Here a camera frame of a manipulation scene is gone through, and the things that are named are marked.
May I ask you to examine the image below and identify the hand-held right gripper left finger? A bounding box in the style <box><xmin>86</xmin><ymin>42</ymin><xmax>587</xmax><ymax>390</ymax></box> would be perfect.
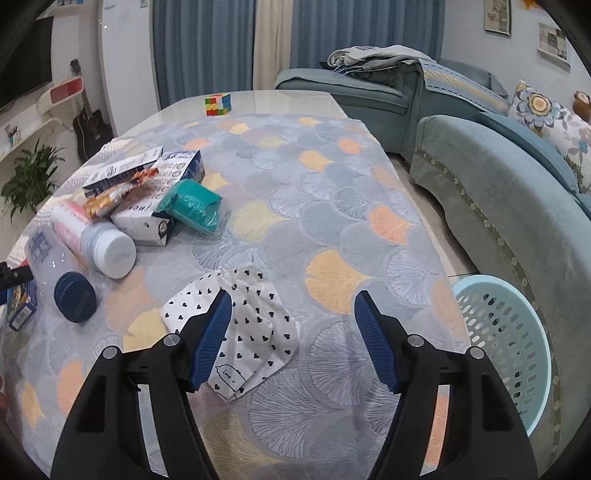
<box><xmin>50</xmin><ymin>288</ymin><xmax>233</xmax><ymax>480</ymax></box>

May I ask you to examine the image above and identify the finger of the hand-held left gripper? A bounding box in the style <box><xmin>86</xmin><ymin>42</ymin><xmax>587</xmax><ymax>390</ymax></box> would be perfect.
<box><xmin>0</xmin><ymin>262</ymin><xmax>34</xmax><ymax>291</ymax></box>

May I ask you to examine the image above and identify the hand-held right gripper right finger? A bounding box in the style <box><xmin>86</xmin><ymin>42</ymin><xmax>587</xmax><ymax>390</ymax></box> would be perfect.
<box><xmin>353</xmin><ymin>290</ymin><xmax>540</xmax><ymax>480</ymax></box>

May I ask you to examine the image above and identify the small blue box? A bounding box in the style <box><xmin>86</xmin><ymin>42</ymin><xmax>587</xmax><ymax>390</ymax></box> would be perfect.
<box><xmin>6</xmin><ymin>279</ymin><xmax>38</xmax><ymax>331</ymax></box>

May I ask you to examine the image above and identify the white heart-print paper bag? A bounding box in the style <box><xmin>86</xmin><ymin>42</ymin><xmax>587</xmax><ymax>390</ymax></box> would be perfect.
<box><xmin>160</xmin><ymin>266</ymin><xmax>300</xmax><ymax>402</ymax></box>

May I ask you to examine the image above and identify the clear bottle with blue cap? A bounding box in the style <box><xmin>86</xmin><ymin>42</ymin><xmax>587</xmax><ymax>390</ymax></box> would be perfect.
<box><xmin>24</xmin><ymin>229</ymin><xmax>98</xmax><ymax>323</ymax></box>

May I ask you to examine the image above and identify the pink white bottle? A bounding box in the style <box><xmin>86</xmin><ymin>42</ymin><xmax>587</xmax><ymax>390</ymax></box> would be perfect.
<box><xmin>50</xmin><ymin>199</ymin><xmax>137</xmax><ymax>280</ymax></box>

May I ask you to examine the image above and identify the teal plastic packet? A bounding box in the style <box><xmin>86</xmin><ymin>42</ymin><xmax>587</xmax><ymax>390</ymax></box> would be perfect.
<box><xmin>154</xmin><ymin>179</ymin><xmax>222</xmax><ymax>236</ymax></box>

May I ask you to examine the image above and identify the orange snack wrapper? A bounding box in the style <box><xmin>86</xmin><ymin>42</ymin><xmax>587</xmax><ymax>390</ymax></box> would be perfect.
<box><xmin>84</xmin><ymin>167</ymin><xmax>160</xmax><ymax>217</ymax></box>

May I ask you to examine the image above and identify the white blue milk carton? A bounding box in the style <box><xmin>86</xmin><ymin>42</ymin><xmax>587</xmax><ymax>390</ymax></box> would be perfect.
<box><xmin>111</xmin><ymin>150</ymin><xmax>206</xmax><ymax>246</ymax></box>

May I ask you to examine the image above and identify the light blue plastic basket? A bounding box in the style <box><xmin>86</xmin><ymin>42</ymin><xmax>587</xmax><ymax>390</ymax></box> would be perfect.
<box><xmin>451</xmin><ymin>274</ymin><xmax>552</xmax><ymax>439</ymax></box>

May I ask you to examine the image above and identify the long white blue carton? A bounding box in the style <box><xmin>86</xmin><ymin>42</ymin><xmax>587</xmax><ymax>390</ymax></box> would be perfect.
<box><xmin>82</xmin><ymin>145</ymin><xmax>165</xmax><ymax>200</ymax></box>

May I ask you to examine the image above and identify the green potted plant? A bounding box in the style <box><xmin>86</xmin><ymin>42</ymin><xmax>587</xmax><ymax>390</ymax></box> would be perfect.
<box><xmin>1</xmin><ymin>141</ymin><xmax>66</xmax><ymax>217</ymax></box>

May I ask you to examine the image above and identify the black acoustic guitar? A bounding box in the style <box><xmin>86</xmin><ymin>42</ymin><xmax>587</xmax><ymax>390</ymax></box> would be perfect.
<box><xmin>72</xmin><ymin>90</ymin><xmax>114</xmax><ymax>162</ymax></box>

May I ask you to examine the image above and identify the blue-green sofa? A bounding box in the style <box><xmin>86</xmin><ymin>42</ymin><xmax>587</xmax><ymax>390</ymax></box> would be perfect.
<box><xmin>274</xmin><ymin>58</ymin><xmax>591</xmax><ymax>472</ymax></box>

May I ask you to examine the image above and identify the black television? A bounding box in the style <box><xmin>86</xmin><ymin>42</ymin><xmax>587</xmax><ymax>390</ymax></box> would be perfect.
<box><xmin>0</xmin><ymin>16</ymin><xmax>54</xmax><ymax>114</ymax></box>

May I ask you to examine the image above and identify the colourful puzzle cube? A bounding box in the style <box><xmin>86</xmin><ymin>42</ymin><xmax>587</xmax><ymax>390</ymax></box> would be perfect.
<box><xmin>205</xmin><ymin>93</ymin><xmax>232</xmax><ymax>117</ymax></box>

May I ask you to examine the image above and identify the pile of grey clothes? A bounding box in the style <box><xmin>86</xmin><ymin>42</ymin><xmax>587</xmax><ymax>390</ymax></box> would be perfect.
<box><xmin>327</xmin><ymin>45</ymin><xmax>437</xmax><ymax>75</ymax></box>

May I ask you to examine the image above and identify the floral cushion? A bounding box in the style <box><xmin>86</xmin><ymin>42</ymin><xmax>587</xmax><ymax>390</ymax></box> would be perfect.
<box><xmin>507</xmin><ymin>80</ymin><xmax>591</xmax><ymax>192</ymax></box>

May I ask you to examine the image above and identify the blue curtain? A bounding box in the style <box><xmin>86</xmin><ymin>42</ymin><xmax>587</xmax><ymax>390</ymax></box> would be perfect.
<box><xmin>152</xmin><ymin>0</ymin><xmax>446</xmax><ymax>108</ymax></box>

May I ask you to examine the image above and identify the brown plush toy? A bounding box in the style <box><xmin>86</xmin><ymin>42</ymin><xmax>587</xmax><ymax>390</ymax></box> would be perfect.
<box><xmin>573</xmin><ymin>91</ymin><xmax>591</xmax><ymax>123</ymax></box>

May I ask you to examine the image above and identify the red white wall shelf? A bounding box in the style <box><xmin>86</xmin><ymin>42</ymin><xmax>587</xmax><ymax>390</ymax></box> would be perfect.
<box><xmin>36</xmin><ymin>76</ymin><xmax>86</xmax><ymax>114</ymax></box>

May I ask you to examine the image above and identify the framed wall picture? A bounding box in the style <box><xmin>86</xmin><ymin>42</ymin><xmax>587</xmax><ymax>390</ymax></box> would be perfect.
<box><xmin>483</xmin><ymin>0</ymin><xmax>512</xmax><ymax>37</ymax></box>
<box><xmin>538</xmin><ymin>23</ymin><xmax>570</xmax><ymax>62</ymax></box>

